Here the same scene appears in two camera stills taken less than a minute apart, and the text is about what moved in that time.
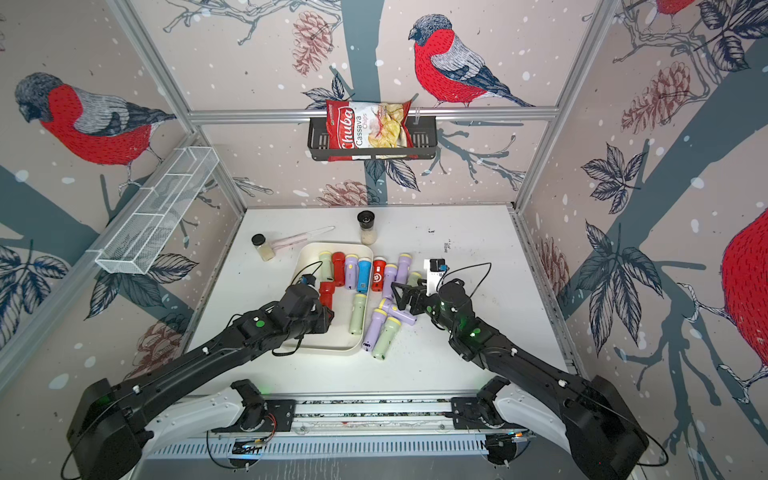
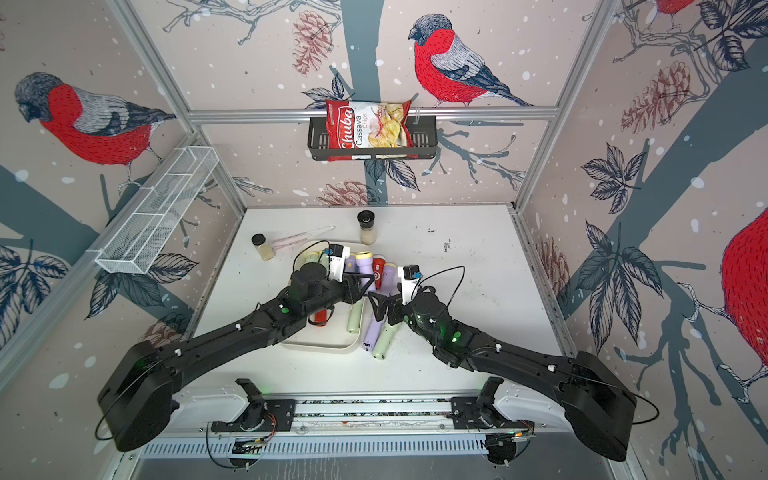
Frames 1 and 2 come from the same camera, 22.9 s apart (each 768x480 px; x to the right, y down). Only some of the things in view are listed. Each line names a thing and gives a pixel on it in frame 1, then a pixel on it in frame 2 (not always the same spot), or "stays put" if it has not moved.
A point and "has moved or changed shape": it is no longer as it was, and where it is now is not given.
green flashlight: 386,339 stays put
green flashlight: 358,312 stays put
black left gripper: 324,319 -> 351,287
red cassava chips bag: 368,125 stays put
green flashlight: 413,279 has moved or changed shape
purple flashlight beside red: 390,276 stays put
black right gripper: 419,296 -> 395,305
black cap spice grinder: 366,219 stays put
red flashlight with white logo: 378,273 stays put
